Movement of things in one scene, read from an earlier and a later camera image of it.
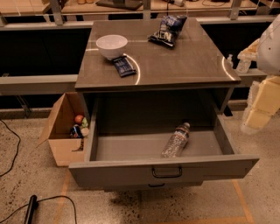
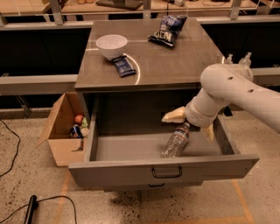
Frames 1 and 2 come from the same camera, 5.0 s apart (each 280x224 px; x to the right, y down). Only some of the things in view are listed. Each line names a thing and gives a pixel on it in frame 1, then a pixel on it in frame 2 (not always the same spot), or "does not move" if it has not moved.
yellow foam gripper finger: (265, 106) → (209, 130)
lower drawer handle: (162, 185) does not move
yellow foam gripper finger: (250, 52) → (177, 115)
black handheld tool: (29, 217) does not move
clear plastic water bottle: (178, 142) does not move
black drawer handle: (167, 176) does not move
